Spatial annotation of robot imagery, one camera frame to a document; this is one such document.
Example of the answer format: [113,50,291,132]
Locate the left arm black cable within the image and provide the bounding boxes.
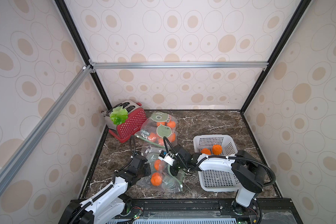
[68,135,138,224]

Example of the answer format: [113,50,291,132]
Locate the aluminium left side bar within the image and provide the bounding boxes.
[0,65,93,196]

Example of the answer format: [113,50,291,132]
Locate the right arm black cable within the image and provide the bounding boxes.
[163,136,277,188]

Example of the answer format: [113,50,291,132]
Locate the red polka-dot toaster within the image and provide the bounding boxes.
[101,100,147,143]

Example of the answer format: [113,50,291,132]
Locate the black left corner post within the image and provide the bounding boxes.
[54,0,112,110]

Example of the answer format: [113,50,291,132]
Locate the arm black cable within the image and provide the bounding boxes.
[163,136,277,188]
[68,135,138,224]

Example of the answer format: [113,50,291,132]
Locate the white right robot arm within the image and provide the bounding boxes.
[161,145,276,208]

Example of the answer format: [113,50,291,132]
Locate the aluminium rear cross bar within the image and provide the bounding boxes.
[91,61,269,70]

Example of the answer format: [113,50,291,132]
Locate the green plastic lettuce leaf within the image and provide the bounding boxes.
[110,106,128,125]

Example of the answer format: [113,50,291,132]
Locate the white perforated plastic basket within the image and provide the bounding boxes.
[193,134,241,192]

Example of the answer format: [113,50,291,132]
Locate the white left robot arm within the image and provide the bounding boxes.
[59,155,151,224]

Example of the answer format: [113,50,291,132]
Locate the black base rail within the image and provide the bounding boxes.
[69,198,303,224]

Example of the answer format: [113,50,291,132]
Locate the orange fruit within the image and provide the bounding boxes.
[201,148,211,155]
[211,145,223,155]

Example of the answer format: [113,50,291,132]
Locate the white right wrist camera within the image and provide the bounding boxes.
[158,151,175,166]

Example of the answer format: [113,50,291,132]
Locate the black corner frame post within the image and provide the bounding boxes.
[240,0,312,115]

